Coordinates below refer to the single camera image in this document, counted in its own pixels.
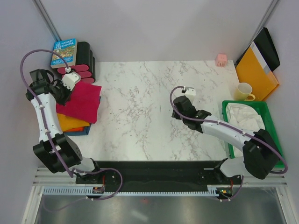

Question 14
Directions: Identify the blue treehouse book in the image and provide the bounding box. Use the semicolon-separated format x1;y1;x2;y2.
50;38;77;69

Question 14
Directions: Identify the white crumpled t-shirt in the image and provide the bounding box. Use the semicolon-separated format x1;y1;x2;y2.
225;103;265;132

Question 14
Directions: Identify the yellow mug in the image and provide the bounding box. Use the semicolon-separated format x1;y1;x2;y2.
234;83;256;101

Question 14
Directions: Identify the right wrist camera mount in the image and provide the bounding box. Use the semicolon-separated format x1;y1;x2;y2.
181;86;196;103

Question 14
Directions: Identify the blue folded t-shirt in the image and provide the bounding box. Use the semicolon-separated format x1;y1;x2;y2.
65;123;93;136

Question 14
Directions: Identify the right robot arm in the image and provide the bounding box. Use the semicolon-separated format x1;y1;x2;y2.
171;96;284;184

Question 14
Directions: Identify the red t-shirt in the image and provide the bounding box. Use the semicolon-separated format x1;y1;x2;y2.
56;81;102;124

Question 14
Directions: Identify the green plastic bin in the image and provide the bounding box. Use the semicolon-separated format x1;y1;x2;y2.
221;100;287;168

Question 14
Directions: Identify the pink cube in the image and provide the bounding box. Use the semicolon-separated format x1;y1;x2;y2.
215;54;228;67

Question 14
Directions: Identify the yellow folded t-shirt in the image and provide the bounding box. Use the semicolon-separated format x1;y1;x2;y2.
57;113;90;132

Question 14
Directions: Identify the black white folder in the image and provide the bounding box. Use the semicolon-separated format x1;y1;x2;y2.
236;27;281;73

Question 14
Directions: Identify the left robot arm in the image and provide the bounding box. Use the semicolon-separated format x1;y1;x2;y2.
26;69;103;183

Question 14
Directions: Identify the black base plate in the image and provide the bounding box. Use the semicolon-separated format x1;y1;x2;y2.
71;160;242;187

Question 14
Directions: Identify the orange folder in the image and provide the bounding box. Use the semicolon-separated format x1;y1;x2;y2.
236;44;279;101

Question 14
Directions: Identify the orange folded t-shirt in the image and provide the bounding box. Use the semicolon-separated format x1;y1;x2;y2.
64;127;84;133

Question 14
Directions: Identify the white slotted cable duct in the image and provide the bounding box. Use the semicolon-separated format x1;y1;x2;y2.
43;182;231;196

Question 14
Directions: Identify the black pink drawer organizer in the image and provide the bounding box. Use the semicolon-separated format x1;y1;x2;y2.
55;41;95;84

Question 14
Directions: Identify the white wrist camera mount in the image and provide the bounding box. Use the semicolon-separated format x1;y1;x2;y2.
62;67;81;91

